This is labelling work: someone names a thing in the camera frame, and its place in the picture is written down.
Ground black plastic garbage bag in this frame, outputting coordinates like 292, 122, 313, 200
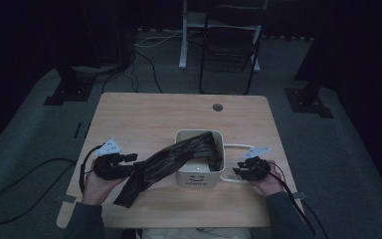
113, 130, 223, 209

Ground person's left hand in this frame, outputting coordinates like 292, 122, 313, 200
82, 160, 127, 205

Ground black stand base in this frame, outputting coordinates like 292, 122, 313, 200
43, 64, 96, 107
285, 49, 334, 120

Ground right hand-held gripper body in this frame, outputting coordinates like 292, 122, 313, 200
242, 147, 272, 182

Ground white floor cable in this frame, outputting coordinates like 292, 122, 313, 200
133, 30, 183, 48

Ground black folding chair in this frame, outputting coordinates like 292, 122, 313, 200
198, 0, 270, 96

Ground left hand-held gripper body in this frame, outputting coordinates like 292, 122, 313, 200
94, 138, 135, 181

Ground thin black floor cables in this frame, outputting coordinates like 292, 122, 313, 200
100, 49, 163, 95

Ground white trash bin with handle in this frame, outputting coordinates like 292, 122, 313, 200
174, 128, 257, 189

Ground thick black floor cable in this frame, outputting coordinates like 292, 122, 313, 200
0, 157, 78, 225

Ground person's right hand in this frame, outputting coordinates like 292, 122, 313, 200
252, 161, 285, 198

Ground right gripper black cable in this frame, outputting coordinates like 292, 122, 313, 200
262, 161, 329, 239

